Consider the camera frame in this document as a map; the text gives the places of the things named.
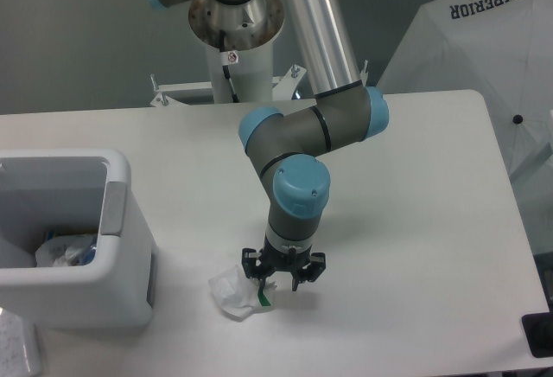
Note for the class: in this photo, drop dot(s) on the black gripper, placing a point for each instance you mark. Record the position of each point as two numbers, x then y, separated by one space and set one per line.
303 265

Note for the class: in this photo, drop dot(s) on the white paper napkin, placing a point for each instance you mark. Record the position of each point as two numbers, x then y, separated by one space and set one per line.
60 251

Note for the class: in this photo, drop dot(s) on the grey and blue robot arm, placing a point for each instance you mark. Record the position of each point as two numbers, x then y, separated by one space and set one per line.
285 149

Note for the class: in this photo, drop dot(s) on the white trash can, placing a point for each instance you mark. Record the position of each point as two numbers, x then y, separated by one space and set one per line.
76 251

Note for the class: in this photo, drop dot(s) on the crumpled white paper green stripe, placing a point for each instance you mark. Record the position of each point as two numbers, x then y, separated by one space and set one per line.
239 296

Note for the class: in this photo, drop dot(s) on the blue yellow snack wrapper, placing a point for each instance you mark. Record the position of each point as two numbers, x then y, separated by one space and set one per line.
88 249

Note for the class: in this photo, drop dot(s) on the black device at table edge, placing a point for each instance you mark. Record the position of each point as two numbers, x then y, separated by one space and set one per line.
538 332

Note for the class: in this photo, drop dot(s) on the white patterned paper sheet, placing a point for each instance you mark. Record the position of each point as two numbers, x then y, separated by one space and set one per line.
20 355

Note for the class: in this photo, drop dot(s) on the white umbrella with text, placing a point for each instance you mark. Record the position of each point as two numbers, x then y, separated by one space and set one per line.
502 49

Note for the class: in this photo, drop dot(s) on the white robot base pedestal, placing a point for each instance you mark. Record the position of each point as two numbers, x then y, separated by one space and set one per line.
241 76

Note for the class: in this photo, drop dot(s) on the white metal mounting bracket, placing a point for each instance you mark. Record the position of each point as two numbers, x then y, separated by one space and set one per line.
287 87

